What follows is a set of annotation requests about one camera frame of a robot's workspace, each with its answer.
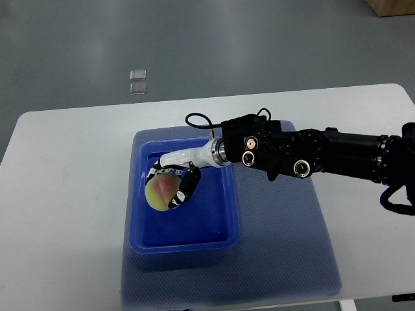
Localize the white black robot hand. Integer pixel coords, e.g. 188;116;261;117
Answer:
145;138;230;210

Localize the yellow red peach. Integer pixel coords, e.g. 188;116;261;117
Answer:
145;173;181;212

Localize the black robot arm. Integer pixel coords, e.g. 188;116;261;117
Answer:
220;113;414;216

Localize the upper floor metal plate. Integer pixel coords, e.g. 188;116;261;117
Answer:
129;69;147;81

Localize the blue plastic tray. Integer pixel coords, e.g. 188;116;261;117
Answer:
128;137;239;255

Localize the blue grey mesh mat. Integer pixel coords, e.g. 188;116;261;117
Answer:
121;126;342;310

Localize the wooden box corner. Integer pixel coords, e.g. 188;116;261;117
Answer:
365;0;414;17

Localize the black cable loop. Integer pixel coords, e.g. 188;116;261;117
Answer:
185;112;216;139

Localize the black table bracket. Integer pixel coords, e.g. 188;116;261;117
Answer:
392;293;415;303

